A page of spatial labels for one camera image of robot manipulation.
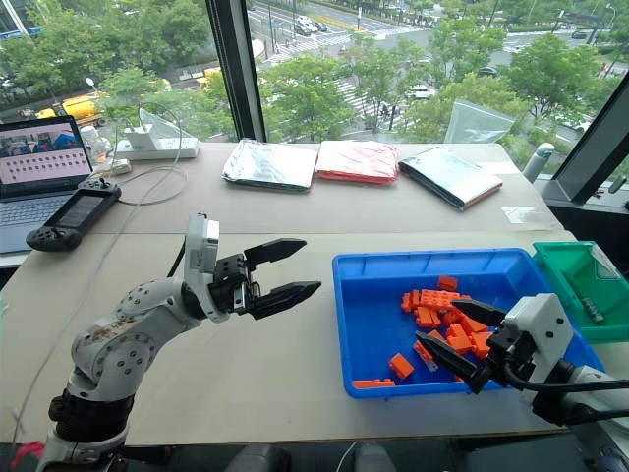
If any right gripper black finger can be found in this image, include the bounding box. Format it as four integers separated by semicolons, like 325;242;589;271
450;298;508;329
414;329;493;396

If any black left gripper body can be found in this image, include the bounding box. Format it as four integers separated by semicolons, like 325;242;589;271
206;252;261;323

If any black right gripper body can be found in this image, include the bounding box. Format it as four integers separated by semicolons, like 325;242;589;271
483;325;537;388

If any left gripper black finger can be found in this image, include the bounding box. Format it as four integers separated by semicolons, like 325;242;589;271
246;280;323;322
243;238;309;269

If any green plastic tray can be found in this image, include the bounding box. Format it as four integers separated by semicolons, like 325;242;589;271
531;240;629;345

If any orange studded building brick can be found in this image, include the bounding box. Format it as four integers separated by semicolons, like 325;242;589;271
417;288;464;311

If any silver blue foil bag stack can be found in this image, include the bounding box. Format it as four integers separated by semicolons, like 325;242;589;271
220;138;320;193

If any blue plastic tray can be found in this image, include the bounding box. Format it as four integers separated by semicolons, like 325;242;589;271
331;247;608;401

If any clear plastic scrap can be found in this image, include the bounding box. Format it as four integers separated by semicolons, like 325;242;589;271
500;205;540;225

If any red plastic bag stack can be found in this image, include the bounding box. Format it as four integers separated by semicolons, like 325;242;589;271
314;140;401;186

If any white power strip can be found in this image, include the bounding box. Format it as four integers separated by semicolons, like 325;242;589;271
114;136;200;161

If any dark rounded shape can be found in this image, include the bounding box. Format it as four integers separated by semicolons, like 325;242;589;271
222;443;292;472

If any black handheld controller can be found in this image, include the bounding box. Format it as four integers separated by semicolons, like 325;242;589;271
25;176;123;253

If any white power adapter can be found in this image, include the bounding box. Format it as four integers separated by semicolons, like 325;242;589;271
122;124;159;149

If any white plastic bottle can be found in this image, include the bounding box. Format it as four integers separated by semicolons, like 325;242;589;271
80;124;112;164

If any grey laptop computer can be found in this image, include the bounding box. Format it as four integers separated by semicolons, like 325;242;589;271
0;114;95;255

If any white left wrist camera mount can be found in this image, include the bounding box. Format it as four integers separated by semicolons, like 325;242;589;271
182;211;221;297

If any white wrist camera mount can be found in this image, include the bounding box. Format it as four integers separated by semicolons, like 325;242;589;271
500;292;576;390
182;211;221;297

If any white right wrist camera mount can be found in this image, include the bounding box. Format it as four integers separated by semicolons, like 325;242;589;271
500;292;576;390

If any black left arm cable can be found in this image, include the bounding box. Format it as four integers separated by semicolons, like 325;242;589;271
165;239;188;280

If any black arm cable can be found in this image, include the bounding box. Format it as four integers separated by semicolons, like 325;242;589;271
501;357;629;395
165;239;188;280

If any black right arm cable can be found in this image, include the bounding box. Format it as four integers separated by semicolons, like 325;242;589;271
501;357;629;395

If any white power cable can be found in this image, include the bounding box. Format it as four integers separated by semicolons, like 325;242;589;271
111;101;189;207

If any white post with green cap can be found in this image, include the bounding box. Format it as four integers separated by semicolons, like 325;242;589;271
521;143;556;183

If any dark window frame pillar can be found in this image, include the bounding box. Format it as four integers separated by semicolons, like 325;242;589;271
204;0;269;145

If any dark slanted window frame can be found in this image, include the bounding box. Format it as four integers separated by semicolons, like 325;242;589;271
554;72;629;204

